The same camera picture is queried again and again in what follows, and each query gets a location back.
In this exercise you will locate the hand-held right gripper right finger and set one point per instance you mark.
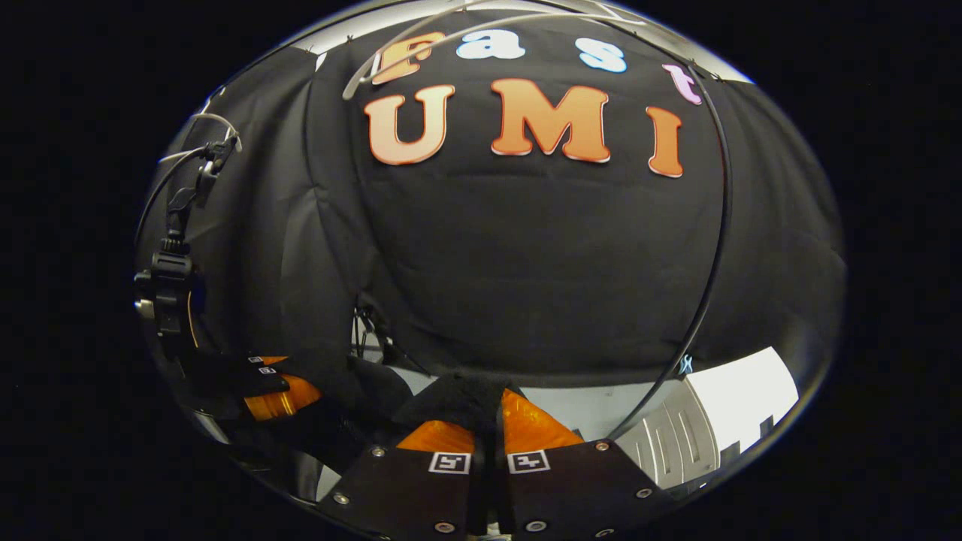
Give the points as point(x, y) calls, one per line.
point(579, 488)

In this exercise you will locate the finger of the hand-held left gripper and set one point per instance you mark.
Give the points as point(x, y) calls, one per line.
point(289, 398)

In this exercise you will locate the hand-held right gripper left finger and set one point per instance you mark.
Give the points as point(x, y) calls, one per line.
point(406, 488)

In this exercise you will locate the grey ribbed panel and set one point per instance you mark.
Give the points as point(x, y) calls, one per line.
point(669, 443)

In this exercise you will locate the black backdrop cloth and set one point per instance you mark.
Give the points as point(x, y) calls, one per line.
point(526, 263)

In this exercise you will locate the black clothes rail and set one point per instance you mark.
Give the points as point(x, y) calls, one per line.
point(728, 203)

